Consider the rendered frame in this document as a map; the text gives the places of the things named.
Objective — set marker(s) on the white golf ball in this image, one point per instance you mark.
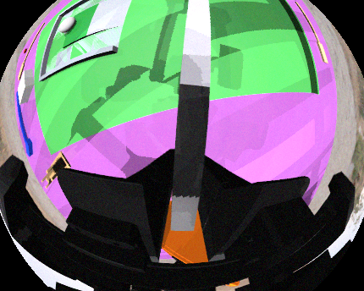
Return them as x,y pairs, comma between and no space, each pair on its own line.
67,25

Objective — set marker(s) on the white cube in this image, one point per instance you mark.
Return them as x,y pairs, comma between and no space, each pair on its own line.
25,86

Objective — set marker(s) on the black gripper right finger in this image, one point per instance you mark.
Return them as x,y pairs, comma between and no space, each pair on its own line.
228,203

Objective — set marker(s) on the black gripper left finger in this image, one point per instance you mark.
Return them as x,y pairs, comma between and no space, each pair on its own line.
142,198

